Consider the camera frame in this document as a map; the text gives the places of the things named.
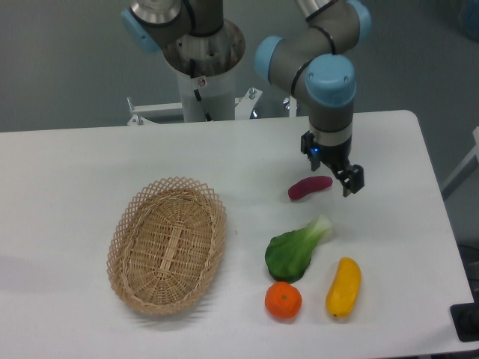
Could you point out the white furniture leg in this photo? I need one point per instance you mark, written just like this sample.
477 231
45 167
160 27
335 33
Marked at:
462 171

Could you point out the green bok choy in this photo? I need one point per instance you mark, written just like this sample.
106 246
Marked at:
288 255

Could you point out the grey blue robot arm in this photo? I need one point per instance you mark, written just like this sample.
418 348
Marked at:
310 67

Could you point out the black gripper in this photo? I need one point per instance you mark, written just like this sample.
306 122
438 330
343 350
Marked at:
332 149

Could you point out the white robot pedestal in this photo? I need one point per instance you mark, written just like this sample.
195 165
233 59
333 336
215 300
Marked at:
205 66

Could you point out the black device at edge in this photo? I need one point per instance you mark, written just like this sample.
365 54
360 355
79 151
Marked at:
465 319

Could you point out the woven wicker basket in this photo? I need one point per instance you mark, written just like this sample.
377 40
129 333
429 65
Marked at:
167 246

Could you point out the orange tangerine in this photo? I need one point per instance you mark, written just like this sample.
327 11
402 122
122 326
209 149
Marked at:
283 301

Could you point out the white metal base frame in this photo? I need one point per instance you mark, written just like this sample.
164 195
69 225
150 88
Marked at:
192 110

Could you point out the purple sweet potato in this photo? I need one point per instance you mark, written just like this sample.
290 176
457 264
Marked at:
308 186

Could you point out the yellow mango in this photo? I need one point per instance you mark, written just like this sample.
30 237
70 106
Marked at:
344 290

